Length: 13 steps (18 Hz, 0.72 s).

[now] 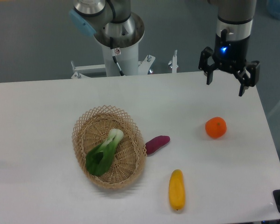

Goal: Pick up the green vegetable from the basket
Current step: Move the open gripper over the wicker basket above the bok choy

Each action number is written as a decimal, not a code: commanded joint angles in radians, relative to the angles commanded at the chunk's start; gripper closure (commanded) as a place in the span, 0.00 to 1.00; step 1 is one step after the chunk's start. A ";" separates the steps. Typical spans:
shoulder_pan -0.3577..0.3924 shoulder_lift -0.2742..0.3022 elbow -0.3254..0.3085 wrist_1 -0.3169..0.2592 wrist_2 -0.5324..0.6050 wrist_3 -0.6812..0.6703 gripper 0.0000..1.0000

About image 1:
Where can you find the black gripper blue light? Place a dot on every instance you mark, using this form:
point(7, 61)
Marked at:
point(230, 56)

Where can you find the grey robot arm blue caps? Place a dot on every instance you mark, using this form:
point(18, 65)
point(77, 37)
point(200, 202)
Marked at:
point(234, 15)

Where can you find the green bok choy vegetable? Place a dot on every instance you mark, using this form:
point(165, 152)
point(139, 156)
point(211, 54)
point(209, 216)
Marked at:
point(102, 152)

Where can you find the purple sweet potato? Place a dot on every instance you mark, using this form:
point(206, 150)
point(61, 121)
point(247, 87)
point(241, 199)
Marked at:
point(156, 143)

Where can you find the orange mandarin fruit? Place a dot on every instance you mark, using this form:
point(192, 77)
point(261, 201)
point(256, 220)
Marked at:
point(216, 127)

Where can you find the woven wicker basket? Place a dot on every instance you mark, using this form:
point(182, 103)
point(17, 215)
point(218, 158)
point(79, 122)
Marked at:
point(92, 129)

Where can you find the yellow squash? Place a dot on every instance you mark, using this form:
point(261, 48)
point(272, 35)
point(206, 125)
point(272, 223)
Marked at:
point(176, 190)

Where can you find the blue plastic bag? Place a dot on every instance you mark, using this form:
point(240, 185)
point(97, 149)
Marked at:
point(273, 8)

